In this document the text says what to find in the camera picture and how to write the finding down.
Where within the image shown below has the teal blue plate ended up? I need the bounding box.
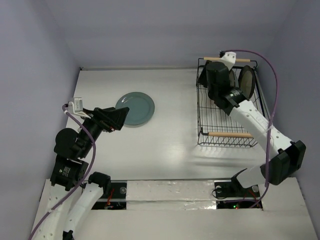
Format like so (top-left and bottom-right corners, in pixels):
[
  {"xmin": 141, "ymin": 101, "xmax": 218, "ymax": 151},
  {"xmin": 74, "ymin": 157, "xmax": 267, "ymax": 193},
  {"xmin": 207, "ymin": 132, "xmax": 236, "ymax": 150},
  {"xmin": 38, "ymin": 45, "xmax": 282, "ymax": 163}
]
[{"xmin": 115, "ymin": 92, "xmax": 155, "ymax": 128}]

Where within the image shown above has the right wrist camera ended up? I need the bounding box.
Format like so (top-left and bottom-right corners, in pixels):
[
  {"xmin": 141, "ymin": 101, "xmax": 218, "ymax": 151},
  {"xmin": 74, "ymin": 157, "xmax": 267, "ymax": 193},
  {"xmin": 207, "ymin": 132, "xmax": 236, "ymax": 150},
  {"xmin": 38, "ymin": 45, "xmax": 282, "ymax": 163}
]
[{"xmin": 218, "ymin": 51, "xmax": 237, "ymax": 71}]

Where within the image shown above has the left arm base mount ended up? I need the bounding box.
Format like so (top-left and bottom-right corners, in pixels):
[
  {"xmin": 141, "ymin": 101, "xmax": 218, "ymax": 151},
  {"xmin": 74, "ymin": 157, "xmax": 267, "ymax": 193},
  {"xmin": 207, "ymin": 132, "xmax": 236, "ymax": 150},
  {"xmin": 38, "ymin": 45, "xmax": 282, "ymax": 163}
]
[{"xmin": 105, "ymin": 181, "xmax": 127, "ymax": 200}]

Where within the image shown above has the grey patterned plate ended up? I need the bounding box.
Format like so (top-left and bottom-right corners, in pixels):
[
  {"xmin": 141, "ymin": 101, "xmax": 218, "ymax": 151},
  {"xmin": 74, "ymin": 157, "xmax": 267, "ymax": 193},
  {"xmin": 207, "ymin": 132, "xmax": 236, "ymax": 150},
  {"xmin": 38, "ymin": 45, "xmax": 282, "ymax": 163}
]
[{"xmin": 229, "ymin": 69, "xmax": 239, "ymax": 88}]

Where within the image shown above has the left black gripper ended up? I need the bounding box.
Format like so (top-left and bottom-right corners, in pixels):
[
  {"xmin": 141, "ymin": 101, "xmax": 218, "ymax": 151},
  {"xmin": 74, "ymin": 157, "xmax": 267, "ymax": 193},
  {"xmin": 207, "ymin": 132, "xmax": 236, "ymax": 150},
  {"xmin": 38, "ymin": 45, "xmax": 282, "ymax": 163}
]
[{"xmin": 79, "ymin": 105, "xmax": 130, "ymax": 156}]

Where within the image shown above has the dark rimmed plate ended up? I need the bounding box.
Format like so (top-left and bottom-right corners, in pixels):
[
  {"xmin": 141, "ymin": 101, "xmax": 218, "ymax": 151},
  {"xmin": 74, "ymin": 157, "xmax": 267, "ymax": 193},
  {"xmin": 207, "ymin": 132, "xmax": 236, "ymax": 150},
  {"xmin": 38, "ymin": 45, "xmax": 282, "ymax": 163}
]
[{"xmin": 238, "ymin": 65, "xmax": 257, "ymax": 99}]

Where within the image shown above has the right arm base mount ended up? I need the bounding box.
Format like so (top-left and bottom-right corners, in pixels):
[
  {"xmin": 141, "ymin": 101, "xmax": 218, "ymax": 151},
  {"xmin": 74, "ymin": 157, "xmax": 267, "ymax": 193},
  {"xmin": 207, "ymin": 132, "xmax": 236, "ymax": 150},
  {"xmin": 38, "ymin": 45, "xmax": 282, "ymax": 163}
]
[{"xmin": 211, "ymin": 178, "xmax": 261, "ymax": 200}]

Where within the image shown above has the black wire dish rack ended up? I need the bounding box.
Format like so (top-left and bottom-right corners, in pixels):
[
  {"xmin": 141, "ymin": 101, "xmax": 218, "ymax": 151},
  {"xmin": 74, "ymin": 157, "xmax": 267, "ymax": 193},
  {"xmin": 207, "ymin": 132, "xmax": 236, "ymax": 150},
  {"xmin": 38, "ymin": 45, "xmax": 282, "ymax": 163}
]
[{"xmin": 196, "ymin": 58, "xmax": 270, "ymax": 148}]

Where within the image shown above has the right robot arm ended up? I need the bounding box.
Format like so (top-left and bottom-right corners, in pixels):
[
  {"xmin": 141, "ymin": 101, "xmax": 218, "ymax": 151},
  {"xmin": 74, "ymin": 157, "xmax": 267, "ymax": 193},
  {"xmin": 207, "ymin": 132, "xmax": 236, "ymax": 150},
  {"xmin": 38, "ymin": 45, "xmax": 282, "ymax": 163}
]
[{"xmin": 199, "ymin": 60, "xmax": 306, "ymax": 196}]

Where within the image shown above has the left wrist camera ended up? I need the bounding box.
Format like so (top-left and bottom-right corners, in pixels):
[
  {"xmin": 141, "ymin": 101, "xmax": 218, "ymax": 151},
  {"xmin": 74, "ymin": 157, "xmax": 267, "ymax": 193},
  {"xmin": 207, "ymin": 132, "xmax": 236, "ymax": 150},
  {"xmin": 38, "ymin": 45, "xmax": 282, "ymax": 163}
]
[{"xmin": 63, "ymin": 97, "xmax": 88, "ymax": 118}]

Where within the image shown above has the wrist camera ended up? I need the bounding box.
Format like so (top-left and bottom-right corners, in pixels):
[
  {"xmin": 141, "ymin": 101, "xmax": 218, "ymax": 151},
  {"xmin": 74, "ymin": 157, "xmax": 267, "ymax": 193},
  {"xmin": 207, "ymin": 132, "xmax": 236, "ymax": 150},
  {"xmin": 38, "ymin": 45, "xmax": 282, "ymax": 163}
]
[
  {"xmin": 218, "ymin": 51, "xmax": 237, "ymax": 71},
  {"xmin": 63, "ymin": 97, "xmax": 88, "ymax": 118}
]

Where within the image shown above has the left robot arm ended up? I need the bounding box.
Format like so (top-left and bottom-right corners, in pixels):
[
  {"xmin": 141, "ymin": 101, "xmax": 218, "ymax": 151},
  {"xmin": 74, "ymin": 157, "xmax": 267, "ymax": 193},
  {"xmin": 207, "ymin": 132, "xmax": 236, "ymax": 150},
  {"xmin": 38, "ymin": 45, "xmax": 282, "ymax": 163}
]
[{"xmin": 29, "ymin": 101, "xmax": 130, "ymax": 240}]

